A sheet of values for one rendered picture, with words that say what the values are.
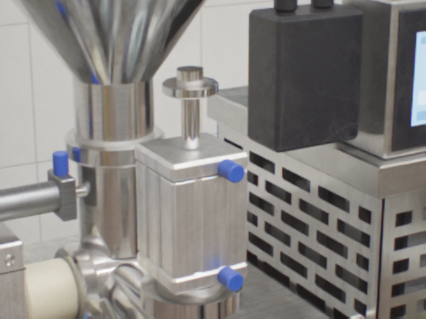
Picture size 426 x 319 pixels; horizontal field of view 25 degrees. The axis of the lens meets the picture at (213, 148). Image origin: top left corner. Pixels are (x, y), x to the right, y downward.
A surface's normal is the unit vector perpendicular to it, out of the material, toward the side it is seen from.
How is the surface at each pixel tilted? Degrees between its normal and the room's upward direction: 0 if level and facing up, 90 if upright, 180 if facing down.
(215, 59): 90
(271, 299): 0
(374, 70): 90
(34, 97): 90
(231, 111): 90
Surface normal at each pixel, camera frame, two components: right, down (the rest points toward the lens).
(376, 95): -0.87, 0.15
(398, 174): 0.49, 0.26
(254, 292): 0.00, -0.95
